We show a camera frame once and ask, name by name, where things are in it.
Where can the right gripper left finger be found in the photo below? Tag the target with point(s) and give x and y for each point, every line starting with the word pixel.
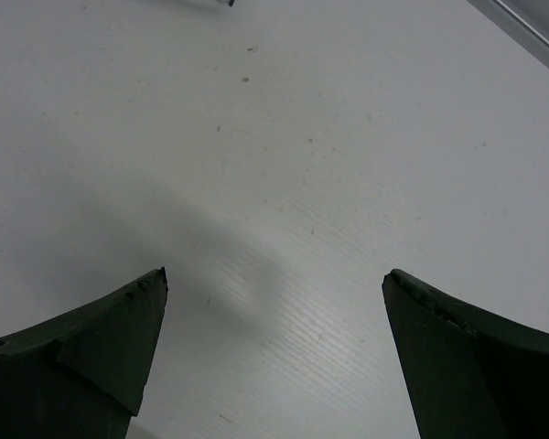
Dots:
pixel 82 374

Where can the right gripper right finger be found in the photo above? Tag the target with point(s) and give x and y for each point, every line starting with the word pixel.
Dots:
pixel 469 373

